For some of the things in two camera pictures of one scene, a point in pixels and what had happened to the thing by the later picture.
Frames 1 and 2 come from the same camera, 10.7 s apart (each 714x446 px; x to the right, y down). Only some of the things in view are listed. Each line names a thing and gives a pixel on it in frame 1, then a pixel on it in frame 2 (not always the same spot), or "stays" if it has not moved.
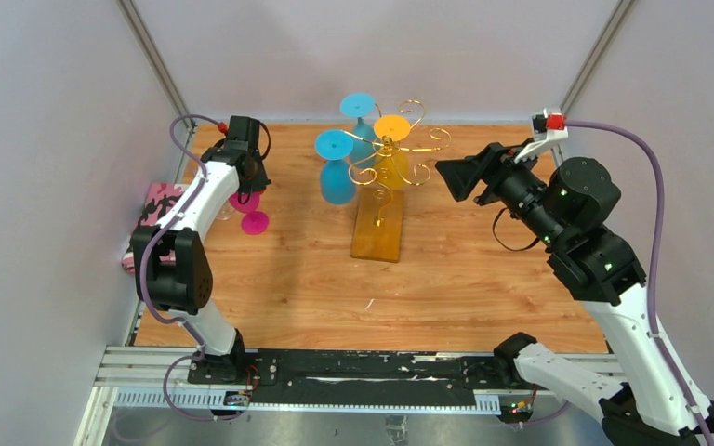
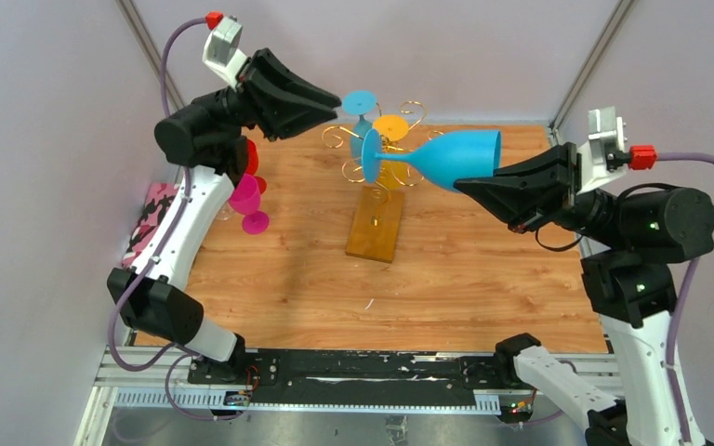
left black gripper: (260, 181) to (279, 103)
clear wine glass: (226, 212) stays
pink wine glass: (254, 221) stays
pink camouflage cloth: (158, 200) stays
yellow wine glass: (390, 163) stays
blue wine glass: (337, 178) to (448, 156)
